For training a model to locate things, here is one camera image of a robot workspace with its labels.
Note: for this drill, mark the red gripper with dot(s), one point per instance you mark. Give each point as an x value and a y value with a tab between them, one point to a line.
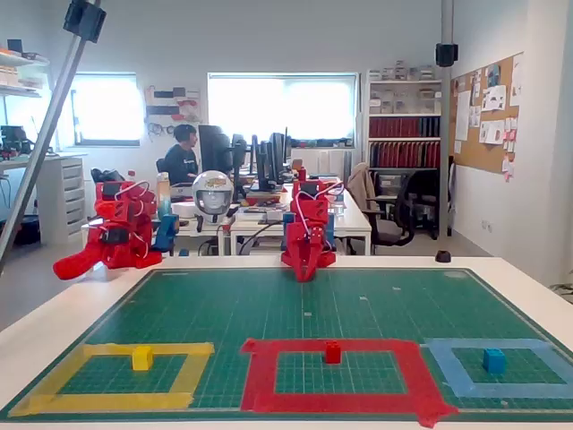
303	254

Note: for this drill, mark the red lego brick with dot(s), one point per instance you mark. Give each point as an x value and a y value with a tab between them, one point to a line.
332	354

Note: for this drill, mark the idle red robot arm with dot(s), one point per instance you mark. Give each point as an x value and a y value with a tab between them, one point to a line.
116	242

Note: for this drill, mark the red printed robot arm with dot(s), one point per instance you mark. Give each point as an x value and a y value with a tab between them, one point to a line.
313	208

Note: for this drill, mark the red tape square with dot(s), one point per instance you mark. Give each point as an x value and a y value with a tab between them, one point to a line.
259	380

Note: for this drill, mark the blue tape square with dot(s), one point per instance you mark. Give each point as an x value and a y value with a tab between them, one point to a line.
447	363

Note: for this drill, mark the yellow lego brick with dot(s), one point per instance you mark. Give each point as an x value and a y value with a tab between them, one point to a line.
142	359

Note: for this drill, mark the blue lego brick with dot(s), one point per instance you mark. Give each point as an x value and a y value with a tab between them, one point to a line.
493	362

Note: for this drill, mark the yellow tape square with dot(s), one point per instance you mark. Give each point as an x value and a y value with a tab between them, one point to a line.
112	401

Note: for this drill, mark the blue table clamp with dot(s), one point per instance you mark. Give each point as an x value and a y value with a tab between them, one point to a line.
288	221
330	233
166	233

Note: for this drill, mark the green cutting mat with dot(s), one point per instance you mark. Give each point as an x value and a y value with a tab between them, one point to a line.
286	309

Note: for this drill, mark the beige jacket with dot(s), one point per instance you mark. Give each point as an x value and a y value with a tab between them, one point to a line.
360	183

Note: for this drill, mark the black monitor on stand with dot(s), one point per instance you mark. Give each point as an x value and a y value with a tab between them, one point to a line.
271	159

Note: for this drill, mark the white motorcycle helmet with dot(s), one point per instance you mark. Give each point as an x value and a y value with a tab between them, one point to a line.
212	197

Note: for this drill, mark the black office chair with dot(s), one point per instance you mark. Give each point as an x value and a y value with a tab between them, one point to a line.
416	201

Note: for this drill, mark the small black round object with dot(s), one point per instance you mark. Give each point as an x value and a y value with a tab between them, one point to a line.
442	256

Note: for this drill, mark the large black computer monitor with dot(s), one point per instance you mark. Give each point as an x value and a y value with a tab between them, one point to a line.
215	150

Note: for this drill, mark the wide bright window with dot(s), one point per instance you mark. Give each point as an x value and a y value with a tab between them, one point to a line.
282	105

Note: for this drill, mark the white shelving with binders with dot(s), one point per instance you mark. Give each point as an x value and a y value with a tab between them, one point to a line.
403	134

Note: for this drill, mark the colourful drinking bottle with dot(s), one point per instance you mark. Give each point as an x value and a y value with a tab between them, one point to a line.
163	197

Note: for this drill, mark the seated person dark sweater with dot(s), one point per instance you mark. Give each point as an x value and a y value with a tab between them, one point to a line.
179	163

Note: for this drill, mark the upright grey pole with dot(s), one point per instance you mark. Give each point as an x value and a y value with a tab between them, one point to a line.
447	134

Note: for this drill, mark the cork pin board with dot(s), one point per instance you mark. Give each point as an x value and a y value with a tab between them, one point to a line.
490	143

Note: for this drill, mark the black box on pole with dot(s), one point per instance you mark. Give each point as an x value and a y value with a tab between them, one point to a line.
447	54

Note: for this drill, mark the small bright window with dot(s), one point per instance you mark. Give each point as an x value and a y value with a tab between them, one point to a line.
107	107

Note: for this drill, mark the white drawer cabinet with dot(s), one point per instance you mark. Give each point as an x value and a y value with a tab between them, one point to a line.
62	197

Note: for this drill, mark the green potted plant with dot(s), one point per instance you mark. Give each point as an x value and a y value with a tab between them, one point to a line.
565	289

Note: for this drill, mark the slanted aluminium pole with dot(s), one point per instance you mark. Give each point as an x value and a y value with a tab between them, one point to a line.
45	134

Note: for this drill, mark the black pole clamp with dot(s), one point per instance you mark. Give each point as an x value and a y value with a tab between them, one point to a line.
85	20

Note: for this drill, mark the white wall socket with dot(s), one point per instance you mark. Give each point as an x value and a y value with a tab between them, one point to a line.
487	225

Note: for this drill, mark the wall tool board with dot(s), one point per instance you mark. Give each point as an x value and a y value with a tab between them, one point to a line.
172	107

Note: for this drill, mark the white wall shelf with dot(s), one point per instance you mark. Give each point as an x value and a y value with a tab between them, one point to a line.
22	76

